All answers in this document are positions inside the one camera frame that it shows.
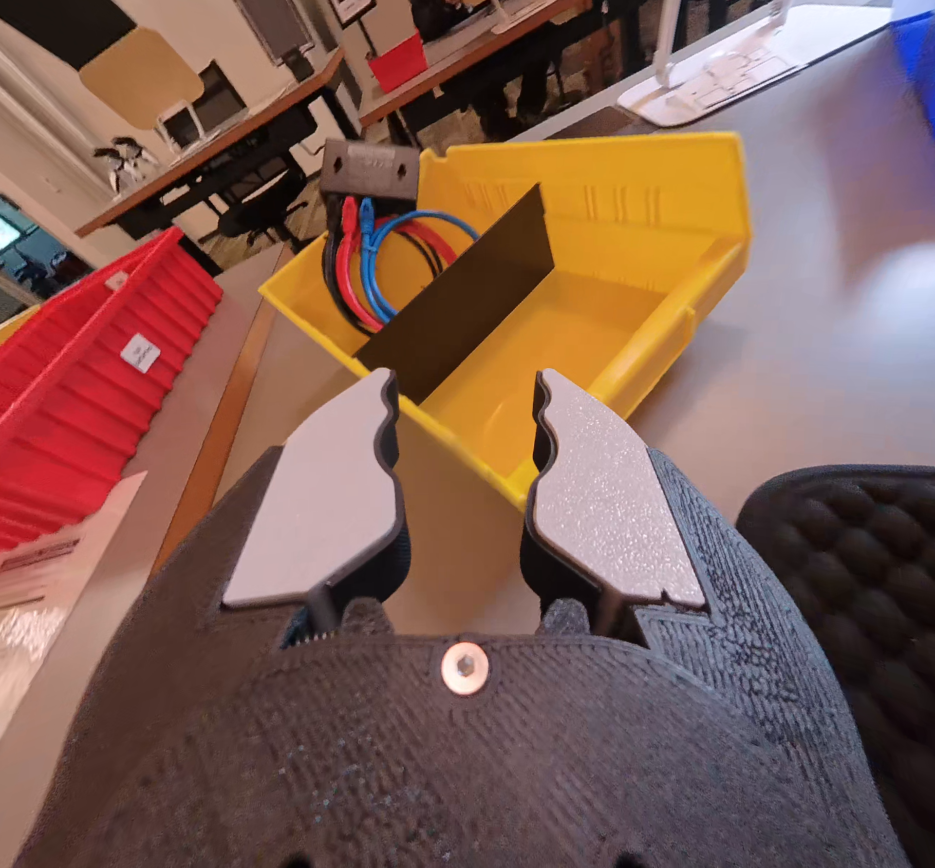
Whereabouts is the brown wooden table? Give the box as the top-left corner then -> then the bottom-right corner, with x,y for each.
75,48 -> 346,239
358,0 -> 676,130

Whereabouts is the grey framed screen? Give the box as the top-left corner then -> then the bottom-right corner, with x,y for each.
226,0 -> 317,67

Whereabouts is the yellow storage bin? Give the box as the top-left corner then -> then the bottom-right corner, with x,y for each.
259,132 -> 753,512

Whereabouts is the blue storage bin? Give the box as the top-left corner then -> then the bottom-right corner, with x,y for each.
890,0 -> 935,142

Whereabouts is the black ethernet switch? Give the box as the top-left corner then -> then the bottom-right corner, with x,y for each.
319,139 -> 422,209

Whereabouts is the red storage bin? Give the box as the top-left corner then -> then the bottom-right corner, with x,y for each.
0,227 -> 224,552

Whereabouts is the open laptop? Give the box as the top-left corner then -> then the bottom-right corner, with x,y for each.
155,59 -> 251,154

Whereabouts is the black ethernet cable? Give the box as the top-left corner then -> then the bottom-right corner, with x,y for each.
321,194 -> 448,336

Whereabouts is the black office chair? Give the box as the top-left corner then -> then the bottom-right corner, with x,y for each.
218,170 -> 311,249

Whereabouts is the black bin divider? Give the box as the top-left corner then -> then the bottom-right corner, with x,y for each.
356,183 -> 556,405

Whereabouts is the red ethernet cable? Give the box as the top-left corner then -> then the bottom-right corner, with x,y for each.
337,196 -> 460,333

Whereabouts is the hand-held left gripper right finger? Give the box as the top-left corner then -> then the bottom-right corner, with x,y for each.
520,369 -> 708,637

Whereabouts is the blue ethernet cable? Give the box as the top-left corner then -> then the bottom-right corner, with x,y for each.
358,197 -> 481,326

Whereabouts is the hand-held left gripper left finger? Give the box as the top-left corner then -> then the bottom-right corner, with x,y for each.
221,369 -> 411,633

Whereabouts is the black wall panel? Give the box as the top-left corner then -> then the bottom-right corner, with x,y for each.
0,0 -> 137,73

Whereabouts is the black dimpled cushion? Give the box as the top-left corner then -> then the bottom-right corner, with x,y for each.
736,465 -> 935,868

